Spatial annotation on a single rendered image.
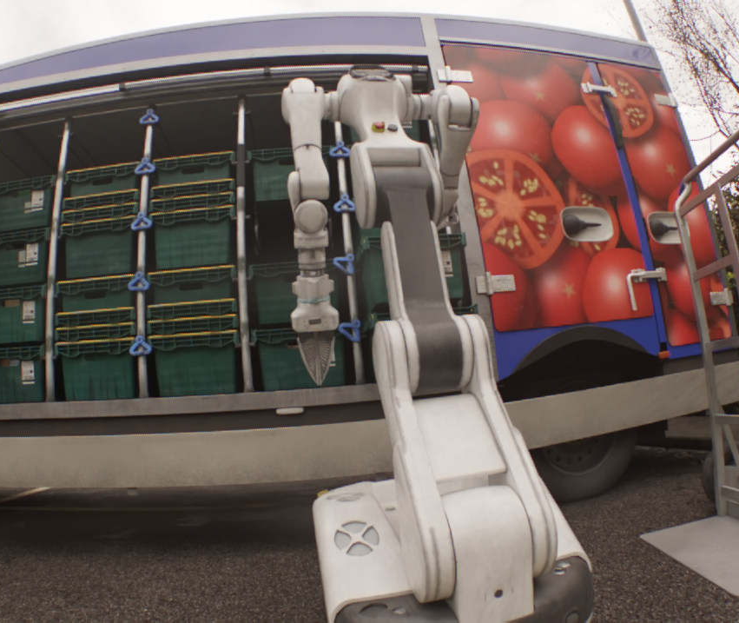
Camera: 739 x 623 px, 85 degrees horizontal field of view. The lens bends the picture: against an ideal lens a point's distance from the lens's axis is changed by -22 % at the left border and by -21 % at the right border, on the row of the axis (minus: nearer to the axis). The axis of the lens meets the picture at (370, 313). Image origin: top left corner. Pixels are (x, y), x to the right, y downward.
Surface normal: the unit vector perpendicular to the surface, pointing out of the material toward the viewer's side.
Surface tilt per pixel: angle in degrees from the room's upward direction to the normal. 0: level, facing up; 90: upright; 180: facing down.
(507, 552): 90
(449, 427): 48
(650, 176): 90
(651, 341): 90
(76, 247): 94
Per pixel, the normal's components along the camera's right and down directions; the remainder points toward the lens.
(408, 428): 0.06, -0.75
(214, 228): 0.14, -0.11
